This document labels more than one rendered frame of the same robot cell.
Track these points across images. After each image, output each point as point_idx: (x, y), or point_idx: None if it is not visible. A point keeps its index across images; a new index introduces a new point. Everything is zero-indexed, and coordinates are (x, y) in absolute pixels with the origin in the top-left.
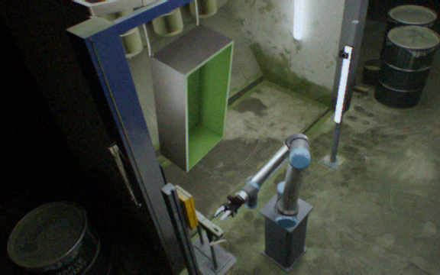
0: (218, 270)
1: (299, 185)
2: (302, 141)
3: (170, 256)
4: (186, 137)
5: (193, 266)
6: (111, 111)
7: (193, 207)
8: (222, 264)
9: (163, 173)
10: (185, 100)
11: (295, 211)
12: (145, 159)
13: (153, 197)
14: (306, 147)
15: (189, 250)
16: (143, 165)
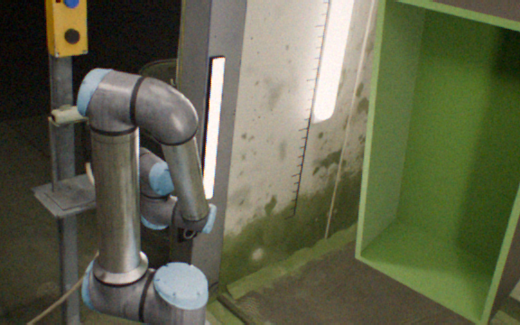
0: (50, 193)
1: (95, 186)
2: (129, 78)
3: (171, 240)
4: (366, 162)
5: (56, 148)
6: None
7: (51, 6)
8: (56, 199)
9: (209, 75)
10: (374, 59)
11: (97, 268)
12: (196, 11)
13: (185, 94)
14: (107, 83)
15: (54, 104)
16: (191, 17)
